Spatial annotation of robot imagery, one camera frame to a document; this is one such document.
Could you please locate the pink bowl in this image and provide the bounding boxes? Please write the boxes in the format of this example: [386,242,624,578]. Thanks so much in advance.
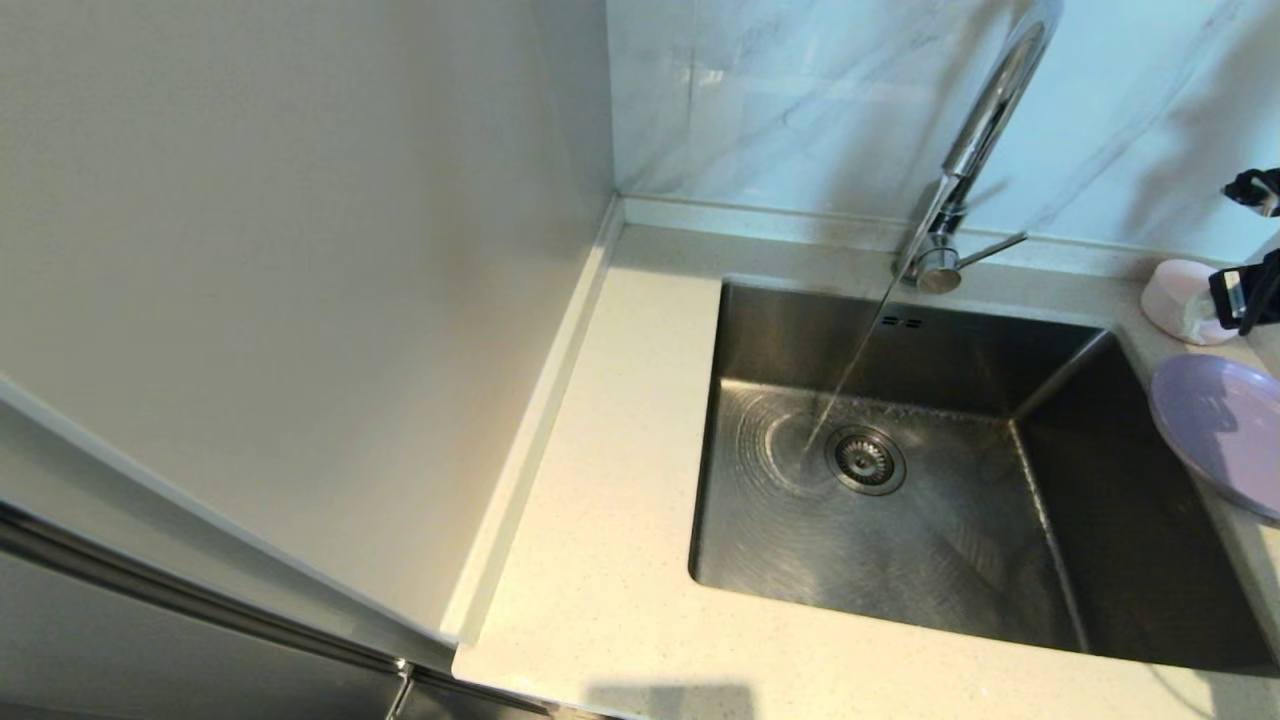
[1141,259,1241,347]

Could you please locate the purple plate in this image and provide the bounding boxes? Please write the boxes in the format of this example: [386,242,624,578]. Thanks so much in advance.
[1150,355,1280,521]

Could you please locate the chrome kitchen faucet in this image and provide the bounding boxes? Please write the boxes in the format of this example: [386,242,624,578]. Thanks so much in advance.
[892,0,1063,295]

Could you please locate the stainless steel sink basin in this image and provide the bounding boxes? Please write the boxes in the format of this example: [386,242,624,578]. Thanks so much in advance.
[687,278,1279,676]

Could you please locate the running water stream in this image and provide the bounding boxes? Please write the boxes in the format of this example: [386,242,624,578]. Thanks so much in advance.
[800,180,946,459]

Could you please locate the round metal drain strainer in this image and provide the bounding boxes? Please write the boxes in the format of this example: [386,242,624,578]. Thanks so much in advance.
[826,426,908,497]

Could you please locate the white tall cabinet side panel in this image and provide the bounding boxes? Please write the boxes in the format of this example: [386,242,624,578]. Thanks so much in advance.
[0,0,616,646]

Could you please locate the chrome door trim bar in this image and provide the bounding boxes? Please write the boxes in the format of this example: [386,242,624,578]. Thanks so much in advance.
[0,500,413,676]

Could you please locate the grey steel appliance door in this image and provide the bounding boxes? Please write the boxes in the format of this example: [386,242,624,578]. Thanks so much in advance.
[0,550,401,720]

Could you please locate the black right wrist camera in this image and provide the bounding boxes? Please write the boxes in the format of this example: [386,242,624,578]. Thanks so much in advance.
[1207,265,1253,336]

